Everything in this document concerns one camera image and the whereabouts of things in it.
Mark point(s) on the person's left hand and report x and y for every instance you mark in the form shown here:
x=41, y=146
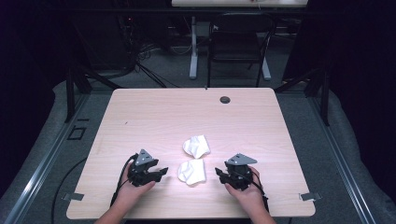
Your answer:
x=132, y=194

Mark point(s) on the grey metal table bracket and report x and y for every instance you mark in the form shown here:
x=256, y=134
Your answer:
x=74, y=196
x=310, y=196

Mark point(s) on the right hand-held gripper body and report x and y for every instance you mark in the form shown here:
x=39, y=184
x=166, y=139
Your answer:
x=239, y=174

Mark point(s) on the white cloth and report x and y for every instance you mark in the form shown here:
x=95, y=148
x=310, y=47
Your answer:
x=196, y=146
x=192, y=172

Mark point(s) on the white desk with legs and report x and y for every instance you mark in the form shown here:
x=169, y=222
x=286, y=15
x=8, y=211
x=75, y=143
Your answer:
x=193, y=46

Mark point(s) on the black folding chair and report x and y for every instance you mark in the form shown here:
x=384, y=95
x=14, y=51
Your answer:
x=238, y=40

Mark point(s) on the black metal stand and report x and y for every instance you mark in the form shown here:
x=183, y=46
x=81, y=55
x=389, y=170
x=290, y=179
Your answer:
x=70, y=93
x=324, y=96

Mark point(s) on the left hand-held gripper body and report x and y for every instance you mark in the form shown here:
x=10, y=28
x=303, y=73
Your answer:
x=139, y=174

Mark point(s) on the aluminium floor rail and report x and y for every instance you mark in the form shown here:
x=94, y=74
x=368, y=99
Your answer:
x=43, y=161
x=342, y=161

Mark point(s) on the person's right hand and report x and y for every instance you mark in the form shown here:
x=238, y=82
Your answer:
x=249, y=197

